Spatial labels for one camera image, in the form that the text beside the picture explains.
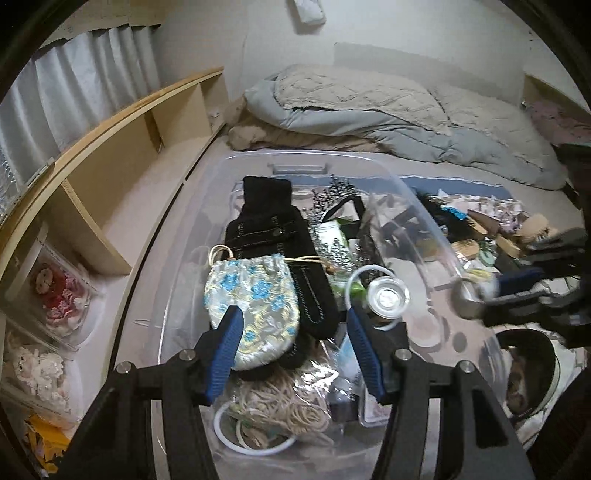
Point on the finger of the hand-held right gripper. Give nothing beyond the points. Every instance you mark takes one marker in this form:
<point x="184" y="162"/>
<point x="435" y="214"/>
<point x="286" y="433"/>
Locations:
<point x="521" y="278"/>
<point x="517" y="309"/>

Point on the beige plush blanket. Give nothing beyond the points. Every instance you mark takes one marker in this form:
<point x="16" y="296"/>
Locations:
<point x="277" y="138"/>

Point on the pink clothes pile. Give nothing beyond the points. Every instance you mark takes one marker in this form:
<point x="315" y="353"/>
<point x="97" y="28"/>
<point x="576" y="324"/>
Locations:
<point x="563" y="124"/>

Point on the white headboard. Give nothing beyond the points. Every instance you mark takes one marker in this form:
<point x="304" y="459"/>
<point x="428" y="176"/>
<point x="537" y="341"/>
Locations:
<point x="392" y="57"/>

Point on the beige textured pillow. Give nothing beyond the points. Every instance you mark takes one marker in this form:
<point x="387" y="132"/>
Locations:
<point x="360" y="97"/>
<point x="498" y="124"/>

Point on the white doll in clear box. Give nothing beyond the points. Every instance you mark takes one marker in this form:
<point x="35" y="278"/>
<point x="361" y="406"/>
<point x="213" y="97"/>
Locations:
<point x="37" y="369"/>

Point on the wooden bedside shelf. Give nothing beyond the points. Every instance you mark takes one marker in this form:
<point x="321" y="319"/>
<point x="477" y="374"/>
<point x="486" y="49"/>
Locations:
<point x="115" y="157"/>

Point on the grey curtain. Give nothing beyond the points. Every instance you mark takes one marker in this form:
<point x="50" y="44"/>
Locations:
<point x="83" y="83"/>

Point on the silver beaded tiara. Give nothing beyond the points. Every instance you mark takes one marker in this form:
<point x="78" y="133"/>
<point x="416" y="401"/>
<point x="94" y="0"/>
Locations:
<point x="330" y="230"/>

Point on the black feather accessory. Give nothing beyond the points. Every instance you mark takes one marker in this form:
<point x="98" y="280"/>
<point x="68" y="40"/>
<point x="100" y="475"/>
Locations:
<point x="434" y="203"/>

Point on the blue card tag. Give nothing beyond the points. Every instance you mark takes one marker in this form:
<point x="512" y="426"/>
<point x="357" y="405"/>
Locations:
<point x="452" y="214"/>

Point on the green round mirror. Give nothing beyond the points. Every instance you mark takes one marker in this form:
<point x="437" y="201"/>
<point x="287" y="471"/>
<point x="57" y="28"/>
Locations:
<point x="489" y="258"/>

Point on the white hanging bag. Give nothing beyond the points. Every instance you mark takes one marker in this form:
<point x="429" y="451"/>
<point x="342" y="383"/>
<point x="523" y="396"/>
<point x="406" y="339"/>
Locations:
<point x="309" y="10"/>

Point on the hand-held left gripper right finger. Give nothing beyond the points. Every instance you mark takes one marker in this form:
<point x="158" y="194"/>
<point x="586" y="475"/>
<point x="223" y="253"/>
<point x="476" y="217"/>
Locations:
<point x="364" y="355"/>

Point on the grey duvet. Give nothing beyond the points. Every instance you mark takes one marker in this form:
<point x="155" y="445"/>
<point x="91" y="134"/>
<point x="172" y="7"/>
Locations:
<point x="369" y="134"/>

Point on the wooden block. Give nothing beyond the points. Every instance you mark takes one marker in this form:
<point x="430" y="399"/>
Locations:
<point x="467" y="249"/>

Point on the cream cap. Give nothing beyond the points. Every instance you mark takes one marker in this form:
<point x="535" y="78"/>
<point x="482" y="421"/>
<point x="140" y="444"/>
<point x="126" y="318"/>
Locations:
<point x="521" y="383"/>

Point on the clear round jar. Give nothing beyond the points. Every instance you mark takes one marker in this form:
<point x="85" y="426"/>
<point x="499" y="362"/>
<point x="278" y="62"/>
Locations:
<point x="388" y="297"/>

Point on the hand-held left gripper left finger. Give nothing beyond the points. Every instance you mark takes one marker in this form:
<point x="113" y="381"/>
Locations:
<point x="226" y="350"/>

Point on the yellow packet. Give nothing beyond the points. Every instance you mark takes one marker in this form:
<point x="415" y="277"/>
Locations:
<point x="44" y="436"/>

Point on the red doll in clear box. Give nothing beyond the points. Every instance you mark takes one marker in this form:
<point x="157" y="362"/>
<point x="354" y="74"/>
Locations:
<point x="55" y="295"/>

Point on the clear plastic storage box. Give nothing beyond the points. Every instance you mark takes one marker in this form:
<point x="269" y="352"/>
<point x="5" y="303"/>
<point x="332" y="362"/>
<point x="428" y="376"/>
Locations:
<point x="194" y="221"/>

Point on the wooden wall cubby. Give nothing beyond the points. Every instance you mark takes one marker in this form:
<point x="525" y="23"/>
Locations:
<point x="554" y="87"/>

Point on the fuzzy beige hat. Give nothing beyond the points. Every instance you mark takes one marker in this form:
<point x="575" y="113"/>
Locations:
<point x="538" y="226"/>

